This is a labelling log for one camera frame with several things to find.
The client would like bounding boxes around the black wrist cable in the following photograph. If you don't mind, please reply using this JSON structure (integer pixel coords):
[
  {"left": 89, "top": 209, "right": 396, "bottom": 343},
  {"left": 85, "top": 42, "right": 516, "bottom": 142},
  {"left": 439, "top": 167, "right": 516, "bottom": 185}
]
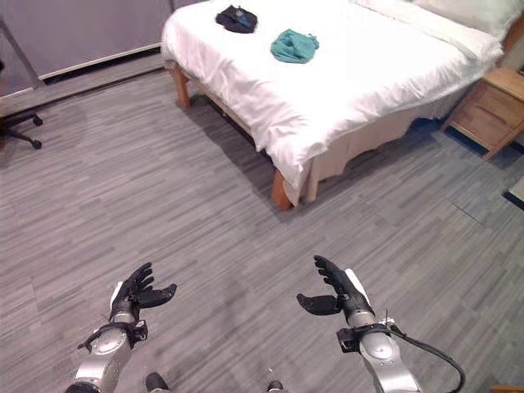
[{"left": 383, "top": 318, "right": 468, "bottom": 393}]

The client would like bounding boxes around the white bed sheet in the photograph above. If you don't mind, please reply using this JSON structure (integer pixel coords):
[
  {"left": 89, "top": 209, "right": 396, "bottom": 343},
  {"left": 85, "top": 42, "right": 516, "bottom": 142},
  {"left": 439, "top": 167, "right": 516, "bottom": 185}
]
[{"left": 160, "top": 0, "right": 504, "bottom": 205}]

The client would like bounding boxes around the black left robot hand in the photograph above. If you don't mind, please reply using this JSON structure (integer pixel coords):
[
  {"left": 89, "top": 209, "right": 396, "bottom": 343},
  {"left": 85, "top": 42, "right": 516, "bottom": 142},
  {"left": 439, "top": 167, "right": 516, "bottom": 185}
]
[{"left": 108, "top": 262, "right": 178, "bottom": 323}]

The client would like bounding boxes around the black crumpled garment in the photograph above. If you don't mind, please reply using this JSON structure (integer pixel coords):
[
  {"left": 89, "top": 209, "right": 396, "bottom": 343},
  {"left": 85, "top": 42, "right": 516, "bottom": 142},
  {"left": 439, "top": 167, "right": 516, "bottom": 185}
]
[{"left": 215, "top": 4, "right": 258, "bottom": 34}]

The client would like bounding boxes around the dark left robot foot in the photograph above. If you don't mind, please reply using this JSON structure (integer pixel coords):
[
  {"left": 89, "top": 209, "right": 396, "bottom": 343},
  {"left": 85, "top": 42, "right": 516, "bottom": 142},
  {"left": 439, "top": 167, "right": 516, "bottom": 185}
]
[{"left": 145, "top": 371, "right": 170, "bottom": 393}]

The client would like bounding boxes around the teal crumpled garment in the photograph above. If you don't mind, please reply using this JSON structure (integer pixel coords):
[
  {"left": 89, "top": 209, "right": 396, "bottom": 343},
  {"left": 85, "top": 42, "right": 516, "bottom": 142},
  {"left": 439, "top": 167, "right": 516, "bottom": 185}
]
[{"left": 269, "top": 28, "right": 321, "bottom": 65}]

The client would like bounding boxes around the grey metal pole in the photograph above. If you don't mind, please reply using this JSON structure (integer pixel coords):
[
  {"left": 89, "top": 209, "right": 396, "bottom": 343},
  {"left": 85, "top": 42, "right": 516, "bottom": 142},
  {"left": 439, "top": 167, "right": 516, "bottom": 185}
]
[{"left": 0, "top": 15, "right": 45, "bottom": 90}]

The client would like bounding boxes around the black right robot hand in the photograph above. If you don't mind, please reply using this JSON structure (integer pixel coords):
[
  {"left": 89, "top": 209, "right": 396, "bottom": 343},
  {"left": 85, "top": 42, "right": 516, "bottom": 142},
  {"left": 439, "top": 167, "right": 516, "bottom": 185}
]
[{"left": 296, "top": 255, "right": 376, "bottom": 320}]

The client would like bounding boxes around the black office chair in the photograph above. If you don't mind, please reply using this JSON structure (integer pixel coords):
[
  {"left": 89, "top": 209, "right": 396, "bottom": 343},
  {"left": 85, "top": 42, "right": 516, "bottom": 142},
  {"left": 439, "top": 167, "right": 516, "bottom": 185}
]
[{"left": 0, "top": 60, "right": 44, "bottom": 150}]

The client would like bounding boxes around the wooden bed frame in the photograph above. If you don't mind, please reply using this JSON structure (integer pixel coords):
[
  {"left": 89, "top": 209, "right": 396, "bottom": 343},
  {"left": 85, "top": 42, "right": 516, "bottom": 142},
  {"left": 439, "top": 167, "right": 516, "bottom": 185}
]
[{"left": 165, "top": 16, "right": 524, "bottom": 211}]

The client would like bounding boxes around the white pillow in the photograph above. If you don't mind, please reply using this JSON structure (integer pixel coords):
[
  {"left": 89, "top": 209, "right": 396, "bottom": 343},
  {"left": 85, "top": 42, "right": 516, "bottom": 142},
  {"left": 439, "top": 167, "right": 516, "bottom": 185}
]
[{"left": 355, "top": 0, "right": 524, "bottom": 43}]

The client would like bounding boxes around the wooden nightstand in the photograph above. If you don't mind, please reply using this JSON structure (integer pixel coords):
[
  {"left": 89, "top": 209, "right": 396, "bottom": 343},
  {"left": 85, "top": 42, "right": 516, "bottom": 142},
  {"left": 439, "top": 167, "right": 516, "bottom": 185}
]
[{"left": 440, "top": 67, "right": 524, "bottom": 160}]

